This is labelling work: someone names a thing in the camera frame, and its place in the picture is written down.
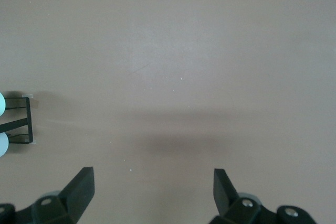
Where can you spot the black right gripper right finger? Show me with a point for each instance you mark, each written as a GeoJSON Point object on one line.
{"type": "Point", "coordinates": [225, 203]}

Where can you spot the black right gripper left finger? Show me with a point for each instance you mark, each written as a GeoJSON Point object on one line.
{"type": "Point", "coordinates": [76, 197]}

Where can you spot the pale green cup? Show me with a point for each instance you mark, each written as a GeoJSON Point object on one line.
{"type": "Point", "coordinates": [2, 104]}

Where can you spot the grey cup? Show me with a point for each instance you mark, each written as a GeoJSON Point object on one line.
{"type": "Point", "coordinates": [4, 145]}

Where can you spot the clear tape piece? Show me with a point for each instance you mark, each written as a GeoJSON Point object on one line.
{"type": "Point", "coordinates": [35, 102]}

